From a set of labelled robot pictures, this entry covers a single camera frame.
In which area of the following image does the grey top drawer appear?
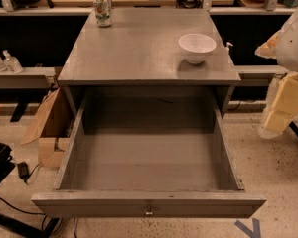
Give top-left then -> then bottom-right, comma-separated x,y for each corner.
32,94 -> 266,218

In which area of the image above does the black floor cable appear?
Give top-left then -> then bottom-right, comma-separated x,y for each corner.
0,191 -> 80,238

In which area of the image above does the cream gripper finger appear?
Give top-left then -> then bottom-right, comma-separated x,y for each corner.
258,72 -> 298,139

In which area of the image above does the clear sanitizer bottle right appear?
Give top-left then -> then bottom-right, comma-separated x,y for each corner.
3,50 -> 23,73

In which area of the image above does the black equipment base left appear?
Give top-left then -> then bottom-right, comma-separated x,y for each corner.
0,142 -> 61,238

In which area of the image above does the green white soda can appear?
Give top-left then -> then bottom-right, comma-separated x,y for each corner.
93,0 -> 111,27

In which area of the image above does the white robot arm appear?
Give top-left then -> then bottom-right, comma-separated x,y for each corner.
255,8 -> 298,139

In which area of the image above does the brown cardboard box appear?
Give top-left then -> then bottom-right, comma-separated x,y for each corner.
20,88 -> 73,169

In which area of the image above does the black power adapter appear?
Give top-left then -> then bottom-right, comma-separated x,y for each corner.
17,162 -> 30,182

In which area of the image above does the white ceramic bowl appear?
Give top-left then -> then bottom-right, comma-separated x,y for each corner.
178,34 -> 217,64

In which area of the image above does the grey wooden drawer cabinet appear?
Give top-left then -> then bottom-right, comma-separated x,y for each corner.
59,7 -> 240,112

